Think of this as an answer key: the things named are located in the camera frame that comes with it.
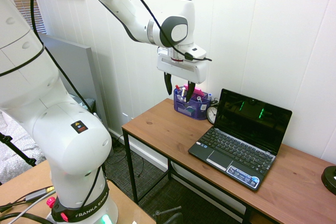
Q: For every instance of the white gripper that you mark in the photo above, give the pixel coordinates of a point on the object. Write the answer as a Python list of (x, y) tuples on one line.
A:
[(183, 71)]

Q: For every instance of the black laptop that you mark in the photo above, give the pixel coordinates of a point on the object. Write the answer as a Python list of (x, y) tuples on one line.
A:
[(236, 153)]

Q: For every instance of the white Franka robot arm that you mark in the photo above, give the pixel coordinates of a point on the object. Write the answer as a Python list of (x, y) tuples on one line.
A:
[(65, 142)]

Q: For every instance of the red-capped pen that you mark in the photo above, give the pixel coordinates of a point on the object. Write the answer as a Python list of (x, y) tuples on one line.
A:
[(177, 87)]

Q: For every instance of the pink eraser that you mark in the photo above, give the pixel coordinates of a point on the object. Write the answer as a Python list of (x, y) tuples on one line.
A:
[(197, 92)]

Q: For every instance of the purple mesh desk organizer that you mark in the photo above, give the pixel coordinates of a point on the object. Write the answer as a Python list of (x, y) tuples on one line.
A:
[(189, 110)]

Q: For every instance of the black twin-bell alarm clock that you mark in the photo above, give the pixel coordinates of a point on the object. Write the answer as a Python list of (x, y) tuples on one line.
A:
[(211, 113)]

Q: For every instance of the grey flat board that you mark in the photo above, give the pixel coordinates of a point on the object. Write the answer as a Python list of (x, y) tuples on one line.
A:
[(76, 66)]

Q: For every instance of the window blind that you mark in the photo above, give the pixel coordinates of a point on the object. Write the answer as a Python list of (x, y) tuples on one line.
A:
[(31, 11)]

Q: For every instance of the white patterned bed cover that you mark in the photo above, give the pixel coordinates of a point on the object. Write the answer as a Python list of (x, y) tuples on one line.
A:
[(13, 134)]

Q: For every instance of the black tripod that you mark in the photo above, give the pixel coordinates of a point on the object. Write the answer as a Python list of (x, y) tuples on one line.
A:
[(15, 149)]

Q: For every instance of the black round lamp base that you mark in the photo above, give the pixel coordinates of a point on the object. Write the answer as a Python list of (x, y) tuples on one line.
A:
[(329, 179)]

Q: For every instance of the grey usb adapter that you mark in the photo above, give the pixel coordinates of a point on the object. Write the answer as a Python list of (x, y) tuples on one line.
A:
[(35, 195)]

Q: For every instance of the brown fibreboard robot table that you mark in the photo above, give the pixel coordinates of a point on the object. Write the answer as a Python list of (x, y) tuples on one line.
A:
[(23, 179)]

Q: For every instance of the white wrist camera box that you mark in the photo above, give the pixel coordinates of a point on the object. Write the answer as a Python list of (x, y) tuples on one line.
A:
[(195, 51)]

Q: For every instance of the wooden desk with black frame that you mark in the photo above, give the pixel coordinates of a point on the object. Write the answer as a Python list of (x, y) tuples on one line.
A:
[(162, 127)]

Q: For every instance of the white blank wall plate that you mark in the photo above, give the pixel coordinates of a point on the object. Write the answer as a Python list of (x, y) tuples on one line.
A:
[(125, 117)]

